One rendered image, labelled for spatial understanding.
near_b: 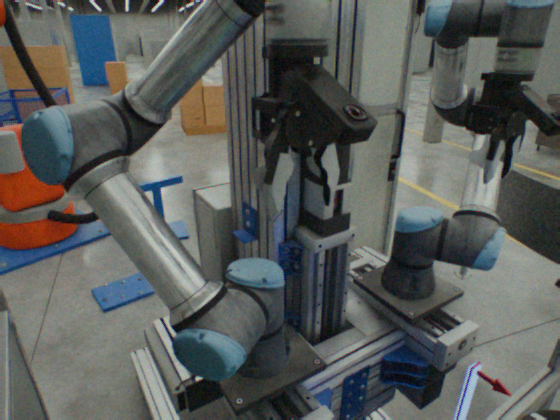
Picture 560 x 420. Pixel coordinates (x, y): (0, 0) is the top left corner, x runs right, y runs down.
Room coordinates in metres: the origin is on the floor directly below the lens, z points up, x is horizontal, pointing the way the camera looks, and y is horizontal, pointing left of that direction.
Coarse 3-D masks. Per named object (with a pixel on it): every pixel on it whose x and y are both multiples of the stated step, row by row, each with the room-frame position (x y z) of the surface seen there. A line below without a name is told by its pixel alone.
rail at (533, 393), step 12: (540, 372) 0.76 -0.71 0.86; (552, 372) 0.77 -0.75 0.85; (528, 384) 0.72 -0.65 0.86; (540, 384) 0.72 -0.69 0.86; (552, 384) 0.73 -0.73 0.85; (516, 396) 0.68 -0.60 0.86; (528, 396) 0.68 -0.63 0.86; (540, 396) 0.69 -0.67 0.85; (504, 408) 0.65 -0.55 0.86; (516, 408) 0.65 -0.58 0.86; (528, 408) 0.66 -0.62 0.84
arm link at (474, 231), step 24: (480, 96) 1.11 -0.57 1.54; (480, 144) 1.03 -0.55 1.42; (480, 168) 0.97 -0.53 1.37; (480, 192) 0.92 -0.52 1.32; (456, 216) 0.90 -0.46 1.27; (480, 216) 0.86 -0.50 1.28; (456, 240) 0.83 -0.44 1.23; (480, 240) 0.81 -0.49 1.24; (456, 264) 0.83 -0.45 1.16; (480, 264) 0.80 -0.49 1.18
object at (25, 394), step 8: (16, 344) 0.83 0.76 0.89; (16, 352) 0.79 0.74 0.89; (16, 360) 0.76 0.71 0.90; (16, 368) 0.73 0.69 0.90; (24, 368) 0.81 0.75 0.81; (16, 376) 0.70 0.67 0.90; (24, 376) 0.78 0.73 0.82; (16, 384) 0.67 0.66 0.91; (24, 384) 0.75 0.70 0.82; (32, 384) 0.83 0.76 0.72; (16, 392) 0.65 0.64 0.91; (24, 392) 0.72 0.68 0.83; (32, 392) 0.80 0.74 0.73; (16, 400) 0.62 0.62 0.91; (24, 400) 0.69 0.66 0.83; (32, 400) 0.76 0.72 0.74; (16, 408) 0.60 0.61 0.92; (24, 408) 0.66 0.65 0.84; (32, 408) 0.73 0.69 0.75; (40, 408) 0.82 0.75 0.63; (16, 416) 0.58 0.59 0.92; (24, 416) 0.63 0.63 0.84; (32, 416) 0.70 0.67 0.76; (40, 416) 0.78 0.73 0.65
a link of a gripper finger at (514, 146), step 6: (510, 138) 0.76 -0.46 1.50; (516, 138) 0.75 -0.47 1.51; (510, 144) 0.75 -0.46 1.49; (516, 144) 0.75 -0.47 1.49; (504, 150) 0.77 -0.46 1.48; (510, 150) 0.75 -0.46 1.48; (516, 150) 0.75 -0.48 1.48; (504, 156) 0.77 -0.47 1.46; (510, 156) 0.75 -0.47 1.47; (516, 156) 0.76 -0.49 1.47; (504, 162) 0.76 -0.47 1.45; (510, 162) 0.75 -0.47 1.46; (504, 168) 0.76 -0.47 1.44; (510, 168) 0.75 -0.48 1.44; (504, 174) 0.76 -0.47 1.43
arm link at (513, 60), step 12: (504, 48) 0.74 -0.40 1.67; (516, 48) 0.73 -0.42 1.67; (528, 48) 0.72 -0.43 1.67; (540, 48) 0.72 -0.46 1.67; (504, 60) 0.74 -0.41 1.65; (516, 60) 0.72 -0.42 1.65; (528, 60) 0.72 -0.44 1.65; (504, 72) 0.74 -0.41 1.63; (516, 72) 0.73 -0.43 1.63; (528, 72) 0.73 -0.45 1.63
